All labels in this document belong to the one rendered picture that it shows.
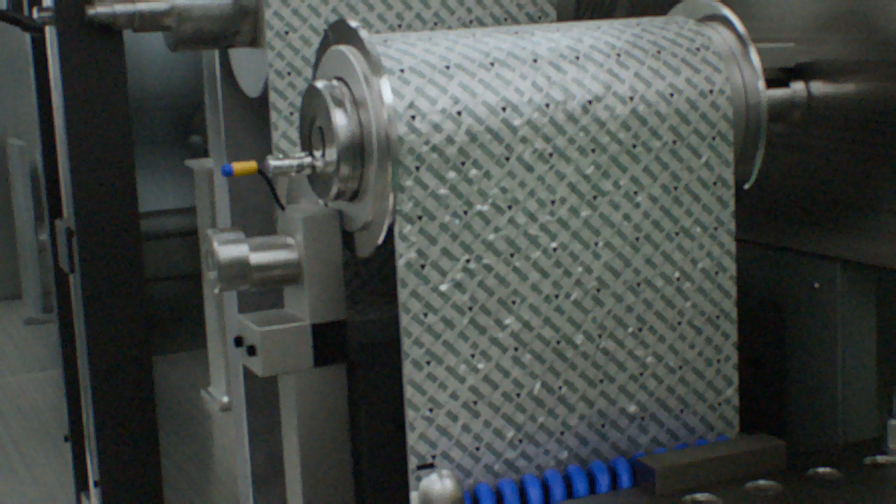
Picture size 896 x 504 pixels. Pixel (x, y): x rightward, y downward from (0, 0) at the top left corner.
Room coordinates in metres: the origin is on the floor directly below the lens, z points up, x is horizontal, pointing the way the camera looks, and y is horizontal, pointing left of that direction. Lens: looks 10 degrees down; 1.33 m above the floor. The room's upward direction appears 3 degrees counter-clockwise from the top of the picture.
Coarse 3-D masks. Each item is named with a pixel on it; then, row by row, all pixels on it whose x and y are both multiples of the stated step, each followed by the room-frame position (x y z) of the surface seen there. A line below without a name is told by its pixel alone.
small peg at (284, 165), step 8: (304, 152) 0.91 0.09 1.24; (272, 160) 0.90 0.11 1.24; (280, 160) 0.90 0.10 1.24; (288, 160) 0.90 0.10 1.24; (296, 160) 0.90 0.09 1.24; (304, 160) 0.90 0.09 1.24; (312, 160) 0.91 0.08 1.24; (272, 168) 0.89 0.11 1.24; (280, 168) 0.90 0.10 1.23; (288, 168) 0.90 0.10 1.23; (296, 168) 0.90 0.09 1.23; (304, 168) 0.90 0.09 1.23; (312, 168) 0.91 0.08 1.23; (272, 176) 0.90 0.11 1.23
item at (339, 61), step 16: (336, 48) 0.90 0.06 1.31; (720, 48) 0.97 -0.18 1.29; (320, 64) 0.93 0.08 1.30; (336, 64) 0.90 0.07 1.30; (352, 64) 0.88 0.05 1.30; (736, 64) 0.96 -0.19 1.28; (352, 80) 0.88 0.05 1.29; (368, 80) 0.87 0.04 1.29; (736, 80) 0.95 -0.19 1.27; (368, 96) 0.86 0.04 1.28; (736, 96) 0.95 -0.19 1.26; (368, 112) 0.86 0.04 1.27; (736, 112) 0.95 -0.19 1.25; (368, 128) 0.86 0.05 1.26; (736, 128) 0.95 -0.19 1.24; (368, 144) 0.86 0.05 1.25; (736, 144) 0.95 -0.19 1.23; (368, 160) 0.86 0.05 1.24; (736, 160) 0.96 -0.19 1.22; (368, 176) 0.86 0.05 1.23; (368, 192) 0.87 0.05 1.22; (336, 208) 0.92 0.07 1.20; (352, 208) 0.89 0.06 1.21; (368, 208) 0.87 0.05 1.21; (352, 224) 0.89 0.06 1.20; (368, 224) 0.88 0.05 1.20
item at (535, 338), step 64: (704, 192) 0.93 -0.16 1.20; (448, 256) 0.86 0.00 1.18; (512, 256) 0.88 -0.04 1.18; (576, 256) 0.90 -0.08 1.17; (640, 256) 0.91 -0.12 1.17; (704, 256) 0.93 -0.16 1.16; (448, 320) 0.86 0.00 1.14; (512, 320) 0.88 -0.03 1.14; (576, 320) 0.90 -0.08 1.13; (640, 320) 0.91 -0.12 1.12; (704, 320) 0.93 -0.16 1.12; (448, 384) 0.86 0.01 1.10; (512, 384) 0.88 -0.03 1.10; (576, 384) 0.89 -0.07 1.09; (640, 384) 0.91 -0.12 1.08; (704, 384) 0.93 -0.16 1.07; (448, 448) 0.86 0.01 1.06; (512, 448) 0.88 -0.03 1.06; (576, 448) 0.89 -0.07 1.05; (640, 448) 0.91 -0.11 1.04
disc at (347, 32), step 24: (336, 24) 0.91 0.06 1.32; (360, 48) 0.87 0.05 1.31; (312, 72) 0.96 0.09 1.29; (384, 72) 0.85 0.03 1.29; (384, 96) 0.84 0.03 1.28; (384, 120) 0.84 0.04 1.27; (384, 144) 0.85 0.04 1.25; (384, 168) 0.85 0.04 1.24; (384, 192) 0.85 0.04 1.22; (384, 216) 0.85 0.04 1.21; (360, 240) 0.89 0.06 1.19; (384, 240) 0.86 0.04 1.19
